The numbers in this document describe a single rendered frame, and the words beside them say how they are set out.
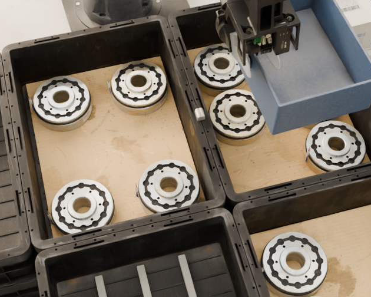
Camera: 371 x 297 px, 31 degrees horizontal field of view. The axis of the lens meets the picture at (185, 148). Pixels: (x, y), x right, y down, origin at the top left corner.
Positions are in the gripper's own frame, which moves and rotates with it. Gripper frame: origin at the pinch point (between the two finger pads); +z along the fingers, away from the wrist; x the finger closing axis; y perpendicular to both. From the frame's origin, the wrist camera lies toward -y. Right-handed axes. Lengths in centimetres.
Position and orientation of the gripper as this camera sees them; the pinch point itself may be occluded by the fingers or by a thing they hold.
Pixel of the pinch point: (250, 56)
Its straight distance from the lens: 92.7
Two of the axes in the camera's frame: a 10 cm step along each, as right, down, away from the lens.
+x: 9.5, -2.9, 0.7
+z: 0.8, 4.8, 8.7
